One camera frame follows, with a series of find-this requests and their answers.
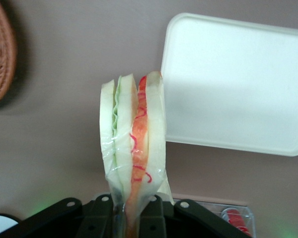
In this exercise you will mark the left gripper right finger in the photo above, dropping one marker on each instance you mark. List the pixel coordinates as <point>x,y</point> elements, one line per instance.
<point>188,223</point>

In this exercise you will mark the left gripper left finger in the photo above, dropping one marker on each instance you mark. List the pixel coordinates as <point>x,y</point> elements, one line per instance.
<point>72,223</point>

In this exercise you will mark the triangle sandwich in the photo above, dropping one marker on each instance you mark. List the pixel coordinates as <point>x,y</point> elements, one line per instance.
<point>139,129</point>

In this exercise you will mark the cream plastic tray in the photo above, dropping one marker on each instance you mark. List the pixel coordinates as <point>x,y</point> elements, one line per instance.
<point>233,86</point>

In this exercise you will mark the brown wicker basket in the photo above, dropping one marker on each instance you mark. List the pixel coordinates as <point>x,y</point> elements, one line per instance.
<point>0,54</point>

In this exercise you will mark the red cola bottle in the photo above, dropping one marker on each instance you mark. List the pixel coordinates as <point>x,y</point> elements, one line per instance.
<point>234,219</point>

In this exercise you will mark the clear acrylic bottle rack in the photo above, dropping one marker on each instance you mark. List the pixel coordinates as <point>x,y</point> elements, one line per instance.
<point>249,215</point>

